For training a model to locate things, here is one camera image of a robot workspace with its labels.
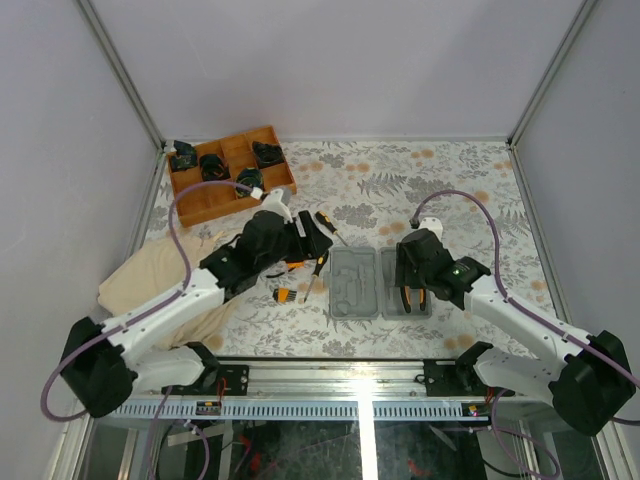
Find orange black pliers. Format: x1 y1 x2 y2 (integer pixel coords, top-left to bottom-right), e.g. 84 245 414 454
399 286 429 314

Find grey plastic tool case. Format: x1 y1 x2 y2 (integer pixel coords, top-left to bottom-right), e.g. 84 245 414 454
325 247 432 321

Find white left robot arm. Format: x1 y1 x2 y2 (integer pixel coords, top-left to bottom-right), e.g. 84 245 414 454
59 189 333 418

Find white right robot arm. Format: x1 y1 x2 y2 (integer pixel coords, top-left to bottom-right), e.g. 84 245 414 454
395 226 636 436

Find long yellow black screwdriver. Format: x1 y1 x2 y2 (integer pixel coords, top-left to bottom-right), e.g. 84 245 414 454
303 250 330 303

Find short yellow black screwdriver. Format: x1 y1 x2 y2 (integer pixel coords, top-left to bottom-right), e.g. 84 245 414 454
314 211 349 247

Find orange hex key set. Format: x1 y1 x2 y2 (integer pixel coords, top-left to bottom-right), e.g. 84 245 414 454
273 288 297 304

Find dark rolled item centre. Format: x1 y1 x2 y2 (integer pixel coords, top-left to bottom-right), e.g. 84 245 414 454
236 168 264 189

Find dark rolled item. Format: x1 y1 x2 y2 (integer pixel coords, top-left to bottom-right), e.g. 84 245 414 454
252 141 285 169
170 140 198 172
236 168 264 189
199 154 230 182

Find wooden compartment tray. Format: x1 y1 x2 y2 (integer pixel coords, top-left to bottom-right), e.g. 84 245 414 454
168 125 297 227

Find dark rolled item back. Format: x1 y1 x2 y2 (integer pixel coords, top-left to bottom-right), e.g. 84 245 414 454
252 141 285 169

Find dark rolled item far left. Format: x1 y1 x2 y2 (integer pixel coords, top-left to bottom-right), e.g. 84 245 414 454
170 140 198 172

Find beige cloth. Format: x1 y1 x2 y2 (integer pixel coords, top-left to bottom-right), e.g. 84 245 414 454
98 236 240 352

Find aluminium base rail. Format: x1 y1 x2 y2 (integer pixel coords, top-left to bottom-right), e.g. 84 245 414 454
74 357 616 421

